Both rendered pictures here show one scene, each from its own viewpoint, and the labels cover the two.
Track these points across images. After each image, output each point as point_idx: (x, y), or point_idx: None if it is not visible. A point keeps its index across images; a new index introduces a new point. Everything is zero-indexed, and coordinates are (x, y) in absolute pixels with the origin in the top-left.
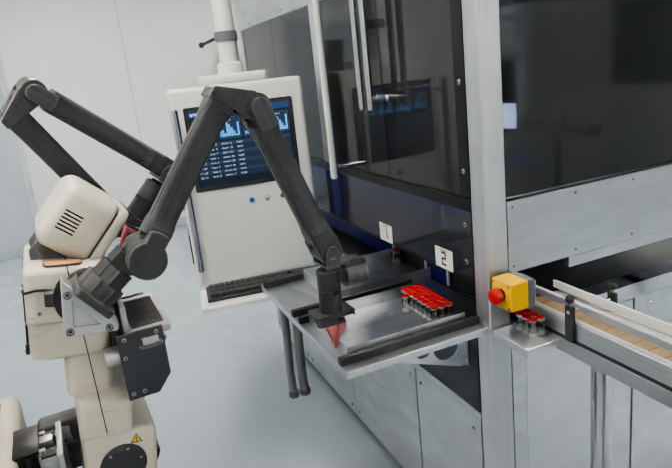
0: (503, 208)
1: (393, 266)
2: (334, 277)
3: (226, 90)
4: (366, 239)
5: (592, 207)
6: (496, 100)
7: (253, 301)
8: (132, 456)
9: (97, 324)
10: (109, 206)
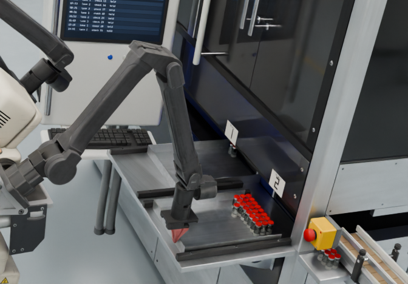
0: (336, 169)
1: (228, 159)
2: (190, 194)
3: (152, 56)
4: (207, 117)
5: (405, 175)
6: (356, 91)
7: (93, 157)
8: None
9: (13, 209)
10: (30, 110)
